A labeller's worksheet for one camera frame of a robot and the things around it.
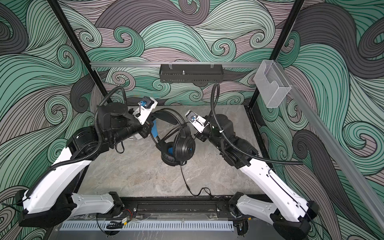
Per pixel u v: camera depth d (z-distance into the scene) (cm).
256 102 117
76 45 84
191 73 95
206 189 79
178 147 49
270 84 78
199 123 49
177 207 75
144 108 45
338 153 51
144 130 50
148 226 70
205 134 56
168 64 93
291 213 36
